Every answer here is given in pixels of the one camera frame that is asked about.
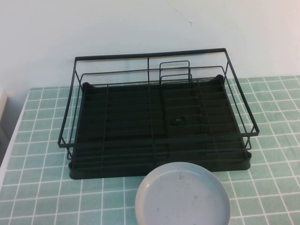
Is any black dish drying rack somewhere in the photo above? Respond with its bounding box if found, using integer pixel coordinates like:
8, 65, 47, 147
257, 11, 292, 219
67, 75, 253, 180

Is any black wire dish rack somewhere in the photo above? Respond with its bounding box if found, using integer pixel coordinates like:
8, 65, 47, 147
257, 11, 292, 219
57, 48, 260, 162

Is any beige box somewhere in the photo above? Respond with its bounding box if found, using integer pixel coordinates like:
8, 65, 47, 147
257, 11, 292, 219
0, 86, 8, 113

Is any grey round plate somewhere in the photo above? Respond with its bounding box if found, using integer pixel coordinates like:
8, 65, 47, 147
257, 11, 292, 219
135, 161, 232, 225

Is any green white checked tablecloth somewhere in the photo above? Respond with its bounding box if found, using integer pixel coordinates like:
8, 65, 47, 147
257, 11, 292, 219
0, 75, 300, 225

